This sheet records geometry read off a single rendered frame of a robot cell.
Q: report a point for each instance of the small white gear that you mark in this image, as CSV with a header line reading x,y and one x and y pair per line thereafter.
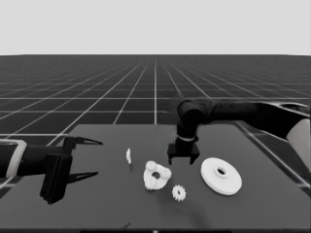
x,y
148,184
148,166
168,174
175,193

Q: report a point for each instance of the large thick white disc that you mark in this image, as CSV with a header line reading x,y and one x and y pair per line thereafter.
x,y
214,181

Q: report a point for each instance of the white round carrier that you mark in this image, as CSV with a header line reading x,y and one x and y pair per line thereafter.
x,y
160,183

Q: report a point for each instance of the small white T-shaped piece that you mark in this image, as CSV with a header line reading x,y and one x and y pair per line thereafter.
x,y
128,156

